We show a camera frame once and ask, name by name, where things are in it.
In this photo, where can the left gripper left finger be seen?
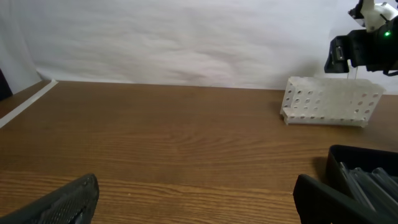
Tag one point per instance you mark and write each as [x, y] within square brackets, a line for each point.
[56, 208]

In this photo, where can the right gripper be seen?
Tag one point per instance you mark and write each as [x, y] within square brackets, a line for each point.
[357, 49]

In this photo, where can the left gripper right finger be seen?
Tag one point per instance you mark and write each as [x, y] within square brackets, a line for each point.
[326, 208]

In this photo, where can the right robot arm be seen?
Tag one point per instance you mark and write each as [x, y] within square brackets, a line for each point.
[388, 46]

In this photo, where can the clear test tube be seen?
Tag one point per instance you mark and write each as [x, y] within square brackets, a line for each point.
[376, 193]
[353, 73]
[388, 182]
[354, 186]

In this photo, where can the black tray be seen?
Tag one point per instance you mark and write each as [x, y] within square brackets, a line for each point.
[367, 157]

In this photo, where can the white test tube rack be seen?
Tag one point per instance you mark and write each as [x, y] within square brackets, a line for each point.
[329, 99]

